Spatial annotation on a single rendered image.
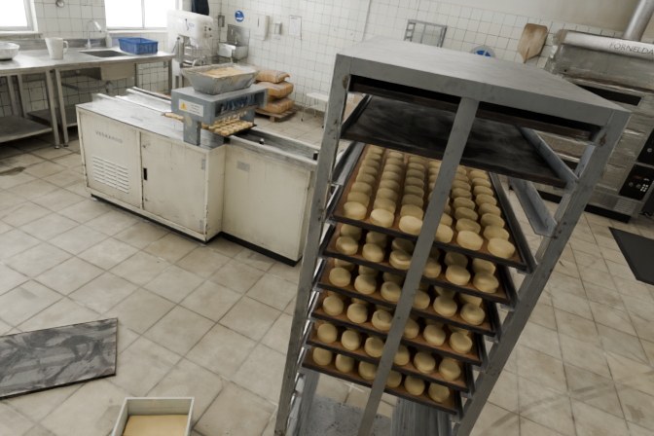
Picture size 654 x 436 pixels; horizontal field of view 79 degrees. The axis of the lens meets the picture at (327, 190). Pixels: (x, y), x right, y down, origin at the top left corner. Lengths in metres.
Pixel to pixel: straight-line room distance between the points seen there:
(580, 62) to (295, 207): 3.86
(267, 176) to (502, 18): 4.52
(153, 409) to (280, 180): 1.53
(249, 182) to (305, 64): 4.44
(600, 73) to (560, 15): 1.26
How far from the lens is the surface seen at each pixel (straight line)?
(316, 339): 1.07
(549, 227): 0.85
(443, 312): 0.96
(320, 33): 7.03
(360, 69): 0.72
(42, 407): 2.48
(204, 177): 2.98
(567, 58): 5.52
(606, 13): 6.58
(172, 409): 2.23
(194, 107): 2.85
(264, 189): 2.93
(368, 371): 1.13
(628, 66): 5.63
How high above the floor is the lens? 1.90
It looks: 26 degrees down
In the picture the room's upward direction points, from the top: 10 degrees clockwise
